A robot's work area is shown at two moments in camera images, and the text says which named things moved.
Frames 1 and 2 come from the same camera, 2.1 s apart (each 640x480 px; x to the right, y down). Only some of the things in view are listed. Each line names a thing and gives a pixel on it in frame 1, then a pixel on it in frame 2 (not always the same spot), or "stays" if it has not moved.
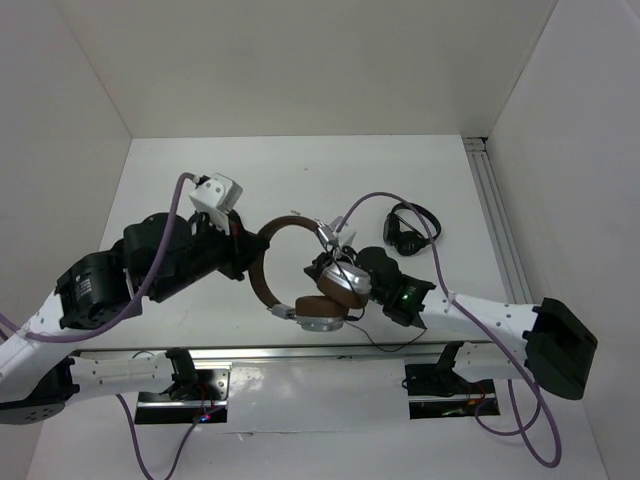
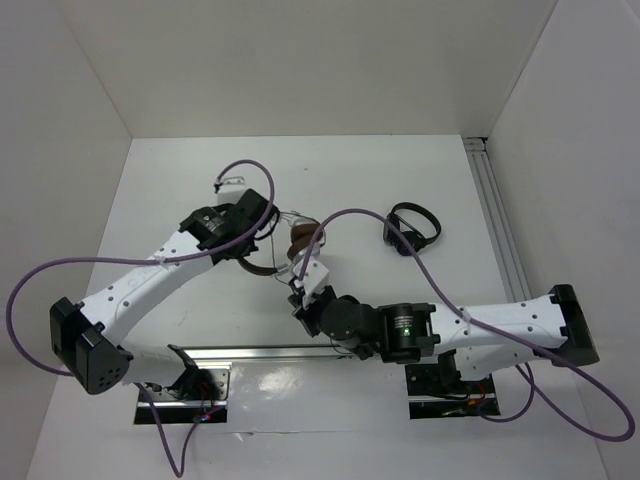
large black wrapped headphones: (402, 233) stays
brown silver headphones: (341, 285) → (303, 231)
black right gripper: (323, 260) → (303, 312)
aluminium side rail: (485, 181) stays
